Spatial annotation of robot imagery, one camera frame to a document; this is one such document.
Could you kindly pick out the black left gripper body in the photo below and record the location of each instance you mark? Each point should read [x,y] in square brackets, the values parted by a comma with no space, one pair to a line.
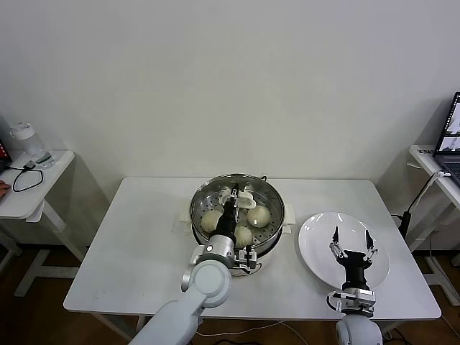
[227,223]

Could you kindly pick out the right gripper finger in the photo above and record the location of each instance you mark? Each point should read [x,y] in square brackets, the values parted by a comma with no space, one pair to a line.
[370,249]
[336,243]

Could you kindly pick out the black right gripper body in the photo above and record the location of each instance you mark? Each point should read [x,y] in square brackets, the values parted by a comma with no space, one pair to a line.
[355,271]

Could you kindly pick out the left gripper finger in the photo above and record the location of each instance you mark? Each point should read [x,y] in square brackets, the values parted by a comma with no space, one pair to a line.
[234,196]
[238,213]

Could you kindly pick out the white steamed baozi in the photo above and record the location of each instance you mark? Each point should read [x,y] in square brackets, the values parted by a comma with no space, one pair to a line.
[245,235]
[210,221]
[259,215]

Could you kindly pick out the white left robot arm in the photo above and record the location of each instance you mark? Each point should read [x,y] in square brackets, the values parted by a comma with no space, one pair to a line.
[205,284]

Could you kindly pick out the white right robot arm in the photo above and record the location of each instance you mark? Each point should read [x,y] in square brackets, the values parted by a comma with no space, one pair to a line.
[359,330]

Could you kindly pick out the stainless steel steamer basket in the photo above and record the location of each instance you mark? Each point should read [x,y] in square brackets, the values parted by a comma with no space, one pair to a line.
[278,230]

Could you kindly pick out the person's hand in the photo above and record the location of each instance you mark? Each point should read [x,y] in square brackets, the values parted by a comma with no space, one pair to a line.
[3,189]

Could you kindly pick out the white round plate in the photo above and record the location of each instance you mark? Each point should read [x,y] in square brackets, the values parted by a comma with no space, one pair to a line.
[323,237]

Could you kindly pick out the black power adapter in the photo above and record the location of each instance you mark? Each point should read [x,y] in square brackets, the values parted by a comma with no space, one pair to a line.
[406,223]

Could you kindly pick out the grey laptop showing images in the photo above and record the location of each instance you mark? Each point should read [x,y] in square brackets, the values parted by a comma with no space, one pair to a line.
[449,143]

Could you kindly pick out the clear water bottle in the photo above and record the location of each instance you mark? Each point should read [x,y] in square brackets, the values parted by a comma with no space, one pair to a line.
[32,145]

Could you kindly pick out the black laptop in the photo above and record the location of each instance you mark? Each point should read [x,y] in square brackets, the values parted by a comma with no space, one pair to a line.
[3,154]

